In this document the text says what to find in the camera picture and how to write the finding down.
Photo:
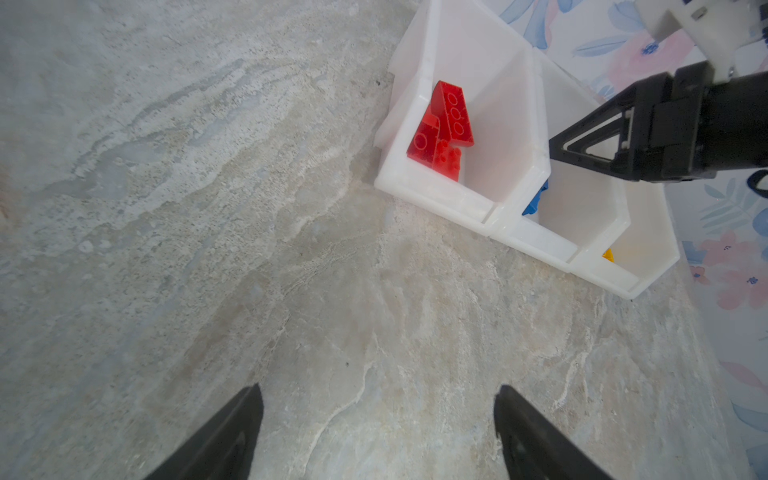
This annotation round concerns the red curved lego brick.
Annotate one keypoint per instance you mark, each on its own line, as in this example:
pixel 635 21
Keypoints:
pixel 448 105

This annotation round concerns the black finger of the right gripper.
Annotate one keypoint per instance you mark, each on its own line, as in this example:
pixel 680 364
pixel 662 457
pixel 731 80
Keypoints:
pixel 615 138

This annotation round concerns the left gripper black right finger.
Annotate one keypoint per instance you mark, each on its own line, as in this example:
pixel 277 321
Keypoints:
pixel 533 448

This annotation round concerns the white middle plastic bin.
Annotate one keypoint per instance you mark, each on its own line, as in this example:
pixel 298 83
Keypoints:
pixel 582 212

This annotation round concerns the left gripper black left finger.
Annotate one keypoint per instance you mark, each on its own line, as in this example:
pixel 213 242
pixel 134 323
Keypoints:
pixel 223 448

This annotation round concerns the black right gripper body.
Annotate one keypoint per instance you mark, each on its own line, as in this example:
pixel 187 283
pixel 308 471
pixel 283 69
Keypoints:
pixel 700 128

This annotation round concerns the white right plastic bin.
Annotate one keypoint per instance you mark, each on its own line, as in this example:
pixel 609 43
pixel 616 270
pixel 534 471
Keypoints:
pixel 644 251

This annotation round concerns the blue lego brick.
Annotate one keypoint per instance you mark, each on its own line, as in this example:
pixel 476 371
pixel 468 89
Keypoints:
pixel 533 206

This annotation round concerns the yellow curved lego brick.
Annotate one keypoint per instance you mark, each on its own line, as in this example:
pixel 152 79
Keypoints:
pixel 609 255

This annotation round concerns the white plastic bin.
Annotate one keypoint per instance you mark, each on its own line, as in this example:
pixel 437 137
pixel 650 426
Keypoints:
pixel 644 251
pixel 465 44
pixel 582 212

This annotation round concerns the white left plastic bin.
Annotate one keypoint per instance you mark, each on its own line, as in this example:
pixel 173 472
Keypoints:
pixel 465 44

